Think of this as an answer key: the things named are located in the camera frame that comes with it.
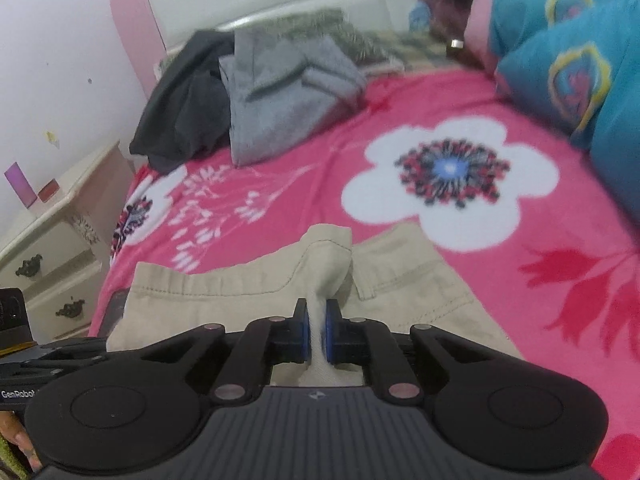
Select white bedside nightstand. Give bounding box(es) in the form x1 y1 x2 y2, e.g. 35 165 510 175
1 142 134 344

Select person left hand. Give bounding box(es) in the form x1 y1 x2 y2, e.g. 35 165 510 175
0 411 42 472

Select patterned pillow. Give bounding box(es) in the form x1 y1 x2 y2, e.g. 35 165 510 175
159 6 471 79

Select pink floral bed sheet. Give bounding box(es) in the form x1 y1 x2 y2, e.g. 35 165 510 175
90 70 639 479

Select black garment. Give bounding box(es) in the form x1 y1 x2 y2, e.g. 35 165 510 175
129 29 234 174

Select smartphone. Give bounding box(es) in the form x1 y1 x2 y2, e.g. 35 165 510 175
98 288 129 338

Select sleeping person head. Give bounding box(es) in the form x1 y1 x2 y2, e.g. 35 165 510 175
408 0 473 55

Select grey sweatshirt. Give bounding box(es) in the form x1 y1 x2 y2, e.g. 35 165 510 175
219 28 367 167

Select blue pink floral quilt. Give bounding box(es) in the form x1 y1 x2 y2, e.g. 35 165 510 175
464 0 639 218

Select beige trousers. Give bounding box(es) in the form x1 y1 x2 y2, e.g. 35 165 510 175
106 223 521 387

